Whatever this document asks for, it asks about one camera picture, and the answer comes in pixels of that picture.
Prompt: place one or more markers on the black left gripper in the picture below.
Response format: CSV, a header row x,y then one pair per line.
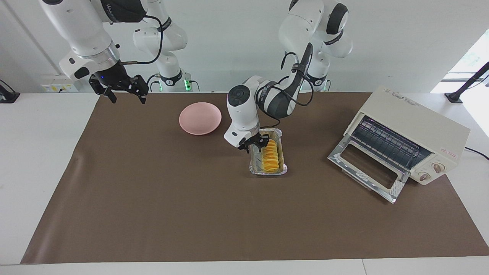
x,y
252,140

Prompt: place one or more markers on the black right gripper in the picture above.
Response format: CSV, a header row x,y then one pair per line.
x,y
110,78

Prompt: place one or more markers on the sliced golden bread loaf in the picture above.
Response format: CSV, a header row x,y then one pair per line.
x,y
270,158

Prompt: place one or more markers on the aluminium foil tray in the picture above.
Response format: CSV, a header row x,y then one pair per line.
x,y
255,166

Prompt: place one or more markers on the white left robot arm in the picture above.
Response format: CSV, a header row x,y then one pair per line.
x,y
244,110

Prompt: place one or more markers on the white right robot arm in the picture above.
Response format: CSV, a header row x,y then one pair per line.
x,y
84,30

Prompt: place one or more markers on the silver glass oven door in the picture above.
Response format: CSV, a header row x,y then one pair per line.
x,y
397,189

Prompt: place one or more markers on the cream toaster oven body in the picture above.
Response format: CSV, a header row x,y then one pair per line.
x,y
412,114

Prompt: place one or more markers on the small cream oven knob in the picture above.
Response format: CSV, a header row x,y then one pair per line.
x,y
424,176

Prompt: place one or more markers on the large cream oven knob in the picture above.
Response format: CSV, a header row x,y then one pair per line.
x,y
437,167

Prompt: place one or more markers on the pink round plate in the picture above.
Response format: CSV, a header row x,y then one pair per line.
x,y
200,118

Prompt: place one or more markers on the brown table mat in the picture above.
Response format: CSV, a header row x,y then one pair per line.
x,y
191,214

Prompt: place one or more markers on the black clamp base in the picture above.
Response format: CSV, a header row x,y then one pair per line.
x,y
9,97

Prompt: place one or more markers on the bright window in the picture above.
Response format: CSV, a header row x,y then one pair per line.
x,y
470,57

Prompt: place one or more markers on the white wall socket box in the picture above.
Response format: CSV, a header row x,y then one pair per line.
x,y
51,88

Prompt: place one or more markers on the black angled camera stand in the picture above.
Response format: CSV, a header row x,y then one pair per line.
x,y
454,96

